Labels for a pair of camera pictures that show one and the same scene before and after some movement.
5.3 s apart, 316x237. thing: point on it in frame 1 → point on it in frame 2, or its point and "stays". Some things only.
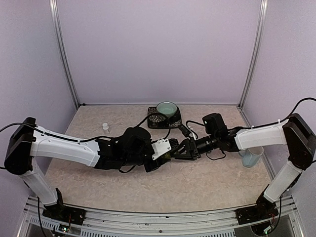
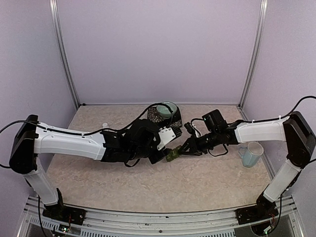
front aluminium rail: (218, 223) stays
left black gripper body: (150, 168) → (155, 160)
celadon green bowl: (167, 108) stays
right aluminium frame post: (263, 5) stays
